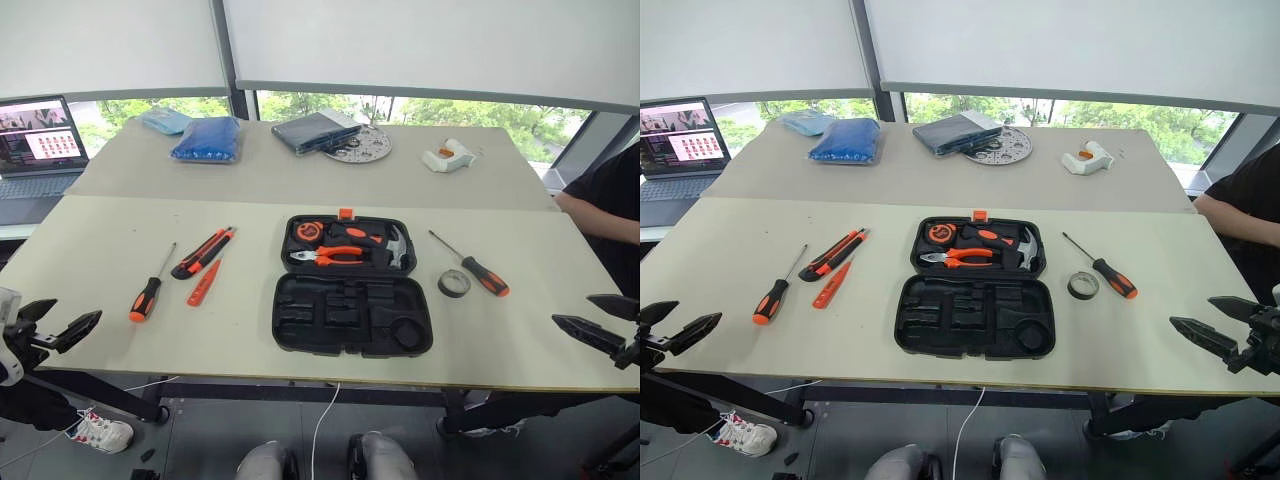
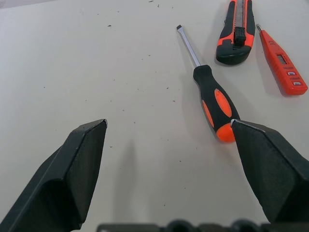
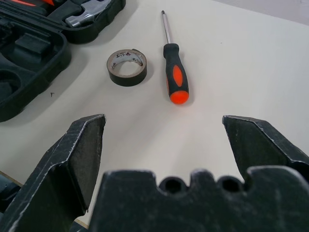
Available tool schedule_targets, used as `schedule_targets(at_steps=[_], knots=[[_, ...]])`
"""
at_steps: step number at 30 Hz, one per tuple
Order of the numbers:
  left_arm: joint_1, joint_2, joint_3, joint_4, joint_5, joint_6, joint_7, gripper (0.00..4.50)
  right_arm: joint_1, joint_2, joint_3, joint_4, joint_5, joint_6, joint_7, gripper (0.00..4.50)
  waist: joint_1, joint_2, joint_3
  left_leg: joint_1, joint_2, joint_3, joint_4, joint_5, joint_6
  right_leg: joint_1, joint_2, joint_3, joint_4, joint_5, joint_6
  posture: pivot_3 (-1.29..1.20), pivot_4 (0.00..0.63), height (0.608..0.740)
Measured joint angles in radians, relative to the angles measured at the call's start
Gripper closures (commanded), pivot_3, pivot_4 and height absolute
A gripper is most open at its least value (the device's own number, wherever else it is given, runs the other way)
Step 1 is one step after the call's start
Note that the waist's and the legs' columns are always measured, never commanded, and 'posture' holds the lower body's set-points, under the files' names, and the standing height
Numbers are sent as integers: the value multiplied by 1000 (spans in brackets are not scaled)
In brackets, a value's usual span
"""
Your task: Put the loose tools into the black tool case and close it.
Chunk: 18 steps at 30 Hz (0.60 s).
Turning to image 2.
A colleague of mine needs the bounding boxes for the orange black utility knife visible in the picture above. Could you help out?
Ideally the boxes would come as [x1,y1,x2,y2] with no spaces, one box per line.
[215,0,256,65]

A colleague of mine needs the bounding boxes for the orange voltage tester pen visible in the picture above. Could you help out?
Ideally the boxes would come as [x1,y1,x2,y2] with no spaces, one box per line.
[255,23,309,96]

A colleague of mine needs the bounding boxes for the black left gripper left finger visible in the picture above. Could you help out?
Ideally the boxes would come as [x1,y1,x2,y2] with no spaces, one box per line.
[0,118,108,232]

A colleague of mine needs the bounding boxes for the black orange screwdriver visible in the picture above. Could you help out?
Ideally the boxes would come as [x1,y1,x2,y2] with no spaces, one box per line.
[176,24,241,143]

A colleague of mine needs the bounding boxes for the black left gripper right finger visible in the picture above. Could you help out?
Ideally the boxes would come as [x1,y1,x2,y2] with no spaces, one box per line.
[230,118,309,224]

